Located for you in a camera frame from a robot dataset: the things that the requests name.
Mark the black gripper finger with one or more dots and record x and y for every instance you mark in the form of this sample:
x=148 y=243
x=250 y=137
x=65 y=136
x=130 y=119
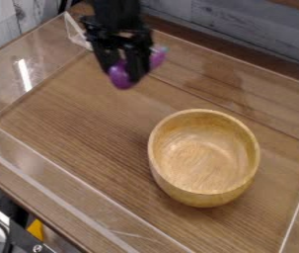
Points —
x=107 y=54
x=136 y=62

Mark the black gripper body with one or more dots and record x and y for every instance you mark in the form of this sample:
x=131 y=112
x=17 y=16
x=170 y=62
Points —
x=115 y=27

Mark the purple toy eggplant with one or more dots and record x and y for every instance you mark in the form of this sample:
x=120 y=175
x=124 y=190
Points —
x=119 y=73

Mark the brown wooden bowl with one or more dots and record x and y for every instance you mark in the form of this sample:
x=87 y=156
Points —
x=203 y=155

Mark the yellow tag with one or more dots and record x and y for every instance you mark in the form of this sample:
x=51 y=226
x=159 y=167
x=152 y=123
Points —
x=36 y=229

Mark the black metal base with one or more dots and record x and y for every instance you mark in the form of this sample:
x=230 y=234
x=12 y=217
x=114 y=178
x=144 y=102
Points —
x=16 y=240

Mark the clear acrylic corner bracket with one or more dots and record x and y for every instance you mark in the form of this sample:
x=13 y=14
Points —
x=75 y=32

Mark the clear acrylic tray wall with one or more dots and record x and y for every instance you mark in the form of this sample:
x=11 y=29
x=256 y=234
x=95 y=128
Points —
x=73 y=135

